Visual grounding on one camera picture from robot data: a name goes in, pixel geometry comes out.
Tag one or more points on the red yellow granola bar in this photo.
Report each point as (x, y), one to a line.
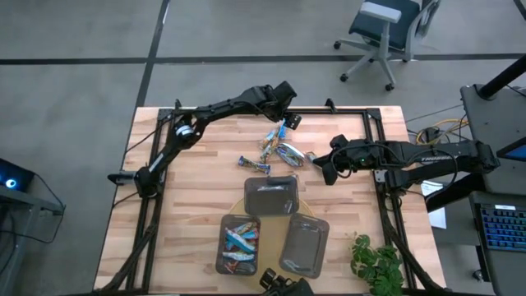
(243, 228)

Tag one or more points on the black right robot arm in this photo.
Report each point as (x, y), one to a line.
(452, 151)

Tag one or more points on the computer with blue light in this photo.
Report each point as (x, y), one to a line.
(12, 177)

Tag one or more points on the black power adapter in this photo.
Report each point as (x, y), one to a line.
(431, 133)

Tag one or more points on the purple yellow granola bar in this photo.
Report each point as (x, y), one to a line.
(255, 164)

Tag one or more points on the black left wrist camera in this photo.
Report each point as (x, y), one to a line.
(292, 121)

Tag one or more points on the green leafy plant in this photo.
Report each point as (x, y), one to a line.
(376, 267)

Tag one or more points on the clear grey plastic tray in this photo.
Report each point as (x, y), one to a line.
(267, 203)
(219, 263)
(304, 244)

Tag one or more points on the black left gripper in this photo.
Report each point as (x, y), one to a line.
(275, 98)

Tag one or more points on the white paper sheet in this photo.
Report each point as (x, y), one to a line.
(439, 218)

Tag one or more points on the black camera device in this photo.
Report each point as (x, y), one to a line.
(287, 285)

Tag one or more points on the backlit black keyboard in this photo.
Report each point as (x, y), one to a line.
(505, 228)

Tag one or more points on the blue lit screen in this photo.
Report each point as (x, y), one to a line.
(518, 153)

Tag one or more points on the black metal table frame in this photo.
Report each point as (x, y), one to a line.
(328, 111)

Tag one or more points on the white silver granola bar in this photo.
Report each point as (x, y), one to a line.
(238, 256)

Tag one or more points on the grey side desk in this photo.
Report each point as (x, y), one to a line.
(489, 123)

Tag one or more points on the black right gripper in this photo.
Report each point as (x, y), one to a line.
(370, 152)

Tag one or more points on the grey keyboard desk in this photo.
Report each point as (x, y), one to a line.
(509, 271)

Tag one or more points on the green yellow granola bar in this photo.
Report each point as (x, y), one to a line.
(268, 153)

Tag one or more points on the black diagonal beam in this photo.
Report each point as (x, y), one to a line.
(448, 197)

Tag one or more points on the light blue granola bar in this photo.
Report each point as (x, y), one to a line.
(240, 241)

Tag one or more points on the black pole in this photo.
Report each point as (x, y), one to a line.
(503, 78)

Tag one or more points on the round woven straw placemat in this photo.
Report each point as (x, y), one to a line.
(271, 246)

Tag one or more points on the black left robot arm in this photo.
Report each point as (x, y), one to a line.
(222, 107)

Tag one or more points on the bright blue granola bar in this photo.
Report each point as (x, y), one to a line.
(282, 131)

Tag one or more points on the grey office chair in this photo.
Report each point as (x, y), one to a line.
(386, 24)

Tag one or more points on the grey metal stand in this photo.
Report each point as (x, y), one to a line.
(24, 201)

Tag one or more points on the teal blue granola bar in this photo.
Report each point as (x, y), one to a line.
(251, 234)

